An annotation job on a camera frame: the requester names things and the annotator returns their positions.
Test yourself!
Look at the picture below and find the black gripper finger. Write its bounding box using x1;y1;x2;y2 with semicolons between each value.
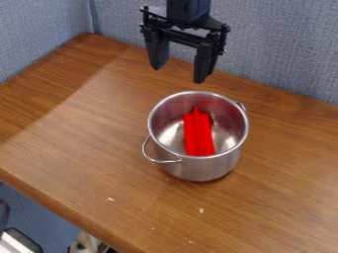
144;30;169;70
193;43;219;84

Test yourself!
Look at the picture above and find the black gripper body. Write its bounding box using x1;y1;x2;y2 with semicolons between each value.
140;4;231;53

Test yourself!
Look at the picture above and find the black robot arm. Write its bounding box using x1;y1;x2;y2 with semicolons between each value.
140;0;231;84

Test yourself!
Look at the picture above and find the stainless steel pot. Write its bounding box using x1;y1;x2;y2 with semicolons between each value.
141;91;249;182

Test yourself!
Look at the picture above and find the white object under table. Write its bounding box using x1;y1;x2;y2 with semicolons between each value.
65;232;118;253

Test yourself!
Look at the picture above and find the red rectangular block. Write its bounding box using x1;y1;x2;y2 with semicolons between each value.
183;108;215;156

